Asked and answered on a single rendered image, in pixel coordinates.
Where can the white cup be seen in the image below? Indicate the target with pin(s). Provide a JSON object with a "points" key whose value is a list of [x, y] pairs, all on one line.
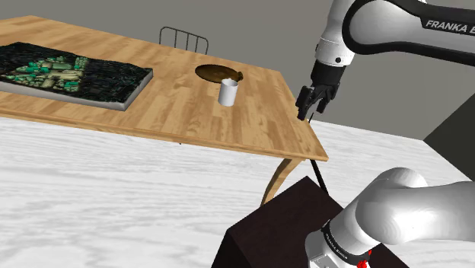
{"points": [[227, 94]]}

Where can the grey metal chair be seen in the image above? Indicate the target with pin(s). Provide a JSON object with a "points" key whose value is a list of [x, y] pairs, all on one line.
{"points": [[183, 37]]}

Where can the wooden table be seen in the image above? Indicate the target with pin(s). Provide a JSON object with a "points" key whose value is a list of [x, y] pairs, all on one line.
{"points": [[178, 111]]}

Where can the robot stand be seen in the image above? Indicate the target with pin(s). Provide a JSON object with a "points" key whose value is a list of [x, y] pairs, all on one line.
{"points": [[274, 230]]}

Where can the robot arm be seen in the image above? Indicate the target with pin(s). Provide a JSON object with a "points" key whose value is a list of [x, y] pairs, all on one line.
{"points": [[389, 29]]}

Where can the thin black rod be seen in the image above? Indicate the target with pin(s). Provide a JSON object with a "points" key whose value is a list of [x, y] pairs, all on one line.
{"points": [[320, 179]]}

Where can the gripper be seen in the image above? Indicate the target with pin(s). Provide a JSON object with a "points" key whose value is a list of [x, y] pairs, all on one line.
{"points": [[326, 76]]}

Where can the brown plate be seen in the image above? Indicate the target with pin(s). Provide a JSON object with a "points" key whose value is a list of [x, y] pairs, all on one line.
{"points": [[212, 72]]}

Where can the flat dark green patterned box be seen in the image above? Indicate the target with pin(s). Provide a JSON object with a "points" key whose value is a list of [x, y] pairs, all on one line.
{"points": [[92, 80]]}

